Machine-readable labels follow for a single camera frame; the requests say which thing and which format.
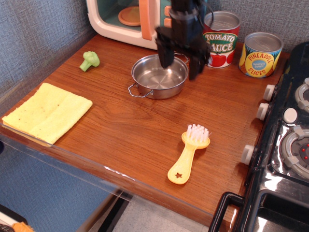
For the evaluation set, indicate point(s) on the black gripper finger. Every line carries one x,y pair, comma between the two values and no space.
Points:
165,53
198,59

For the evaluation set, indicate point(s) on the pineapple slices can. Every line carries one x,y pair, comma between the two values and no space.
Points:
260,54

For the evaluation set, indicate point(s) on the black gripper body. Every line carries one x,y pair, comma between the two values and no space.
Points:
187,25

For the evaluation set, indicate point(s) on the green toy broccoli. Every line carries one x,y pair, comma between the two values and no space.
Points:
90,59

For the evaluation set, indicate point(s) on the yellow dish brush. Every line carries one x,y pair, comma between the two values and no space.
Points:
195,138

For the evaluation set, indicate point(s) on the toy microwave oven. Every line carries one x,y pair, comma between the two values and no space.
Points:
146,22

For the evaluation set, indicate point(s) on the white stove knob rear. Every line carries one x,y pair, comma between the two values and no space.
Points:
268,93

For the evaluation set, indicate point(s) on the white stove knob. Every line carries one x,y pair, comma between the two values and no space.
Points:
262,111
268,93
247,154

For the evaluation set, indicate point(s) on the orange microwave plate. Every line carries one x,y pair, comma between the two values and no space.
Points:
130,16

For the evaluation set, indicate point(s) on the white stove knob front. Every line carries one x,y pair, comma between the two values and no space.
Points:
247,154

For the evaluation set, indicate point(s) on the white stove knob middle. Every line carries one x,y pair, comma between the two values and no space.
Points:
262,111

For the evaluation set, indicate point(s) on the tomato sauce can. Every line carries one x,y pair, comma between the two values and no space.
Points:
221,33

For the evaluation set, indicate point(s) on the black toy stove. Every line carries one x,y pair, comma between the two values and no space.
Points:
277,184

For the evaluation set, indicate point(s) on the stainless steel pot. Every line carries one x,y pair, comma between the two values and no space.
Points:
155,82

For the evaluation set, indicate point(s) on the yellow folded cloth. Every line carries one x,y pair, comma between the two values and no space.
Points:
47,115

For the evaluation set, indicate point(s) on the orange object bottom left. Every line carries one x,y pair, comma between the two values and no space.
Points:
21,227

